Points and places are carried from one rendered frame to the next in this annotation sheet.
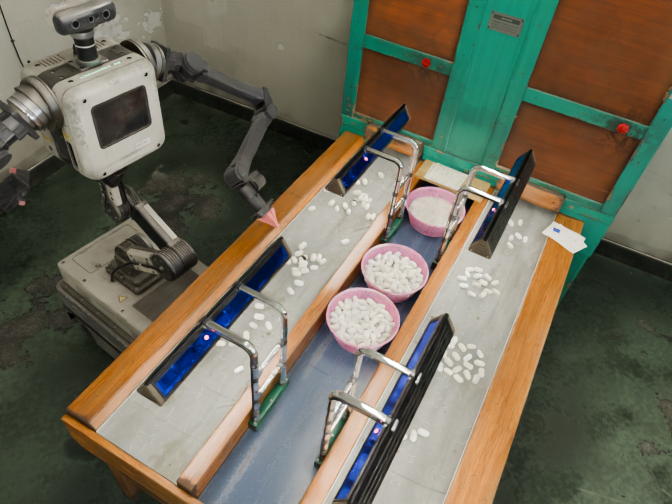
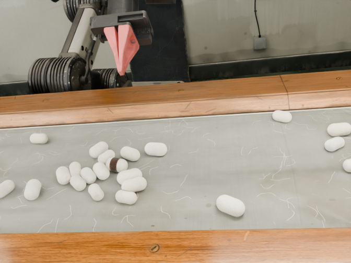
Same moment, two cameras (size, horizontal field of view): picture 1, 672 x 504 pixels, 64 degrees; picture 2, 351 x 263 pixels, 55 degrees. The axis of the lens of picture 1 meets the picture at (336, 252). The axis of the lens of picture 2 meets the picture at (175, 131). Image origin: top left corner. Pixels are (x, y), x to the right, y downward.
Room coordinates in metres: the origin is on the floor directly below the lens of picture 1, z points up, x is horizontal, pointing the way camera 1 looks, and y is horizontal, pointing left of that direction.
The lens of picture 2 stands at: (1.45, -0.32, 1.06)
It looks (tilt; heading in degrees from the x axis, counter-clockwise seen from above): 32 degrees down; 76
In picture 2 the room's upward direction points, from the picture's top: 8 degrees counter-clockwise
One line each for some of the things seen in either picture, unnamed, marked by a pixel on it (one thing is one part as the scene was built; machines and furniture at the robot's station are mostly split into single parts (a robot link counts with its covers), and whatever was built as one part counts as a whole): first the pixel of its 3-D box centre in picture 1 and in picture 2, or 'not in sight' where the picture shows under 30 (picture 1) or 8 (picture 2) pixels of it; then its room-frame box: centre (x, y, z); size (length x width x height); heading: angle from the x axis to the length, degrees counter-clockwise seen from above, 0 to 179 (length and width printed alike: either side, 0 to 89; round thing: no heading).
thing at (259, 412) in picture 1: (247, 357); not in sight; (0.89, 0.23, 0.90); 0.20 x 0.19 x 0.45; 157
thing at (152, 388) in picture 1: (223, 309); not in sight; (0.92, 0.30, 1.08); 0.62 x 0.08 x 0.07; 157
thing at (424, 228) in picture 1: (433, 213); not in sight; (1.86, -0.41, 0.72); 0.27 x 0.27 x 0.10
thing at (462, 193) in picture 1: (473, 225); not in sight; (1.62, -0.53, 0.90); 0.20 x 0.19 x 0.45; 157
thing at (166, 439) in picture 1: (298, 265); (105, 173); (1.44, 0.14, 0.73); 1.81 x 0.30 x 0.02; 157
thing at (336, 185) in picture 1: (372, 145); not in sight; (1.81, -0.09, 1.08); 0.62 x 0.08 x 0.07; 157
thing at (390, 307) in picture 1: (361, 323); not in sight; (1.20, -0.13, 0.72); 0.27 x 0.27 x 0.10
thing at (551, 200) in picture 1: (529, 192); not in sight; (1.97, -0.83, 0.83); 0.30 x 0.06 x 0.07; 67
